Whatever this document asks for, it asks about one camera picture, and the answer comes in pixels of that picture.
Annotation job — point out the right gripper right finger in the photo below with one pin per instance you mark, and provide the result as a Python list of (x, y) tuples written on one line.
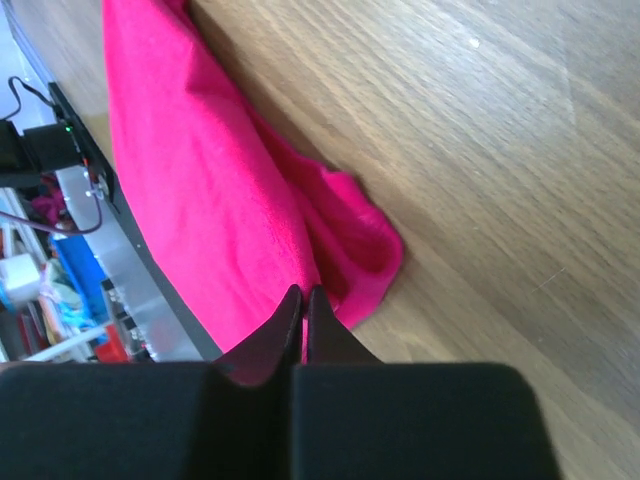
[(355, 417)]

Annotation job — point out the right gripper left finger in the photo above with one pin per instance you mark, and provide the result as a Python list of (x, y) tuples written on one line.
[(195, 420)]

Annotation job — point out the pink t shirt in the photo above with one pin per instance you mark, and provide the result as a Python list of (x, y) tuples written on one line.
[(231, 213)]

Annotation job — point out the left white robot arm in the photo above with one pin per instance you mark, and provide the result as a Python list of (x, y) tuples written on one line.
[(41, 150)]

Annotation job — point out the blue storage bins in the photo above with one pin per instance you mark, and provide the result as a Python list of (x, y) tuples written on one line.
[(85, 273)]

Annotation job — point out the front aluminium rail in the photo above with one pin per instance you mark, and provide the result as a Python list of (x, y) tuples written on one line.
[(135, 290)]

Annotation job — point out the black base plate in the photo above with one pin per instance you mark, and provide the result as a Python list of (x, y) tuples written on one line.
[(125, 210)]

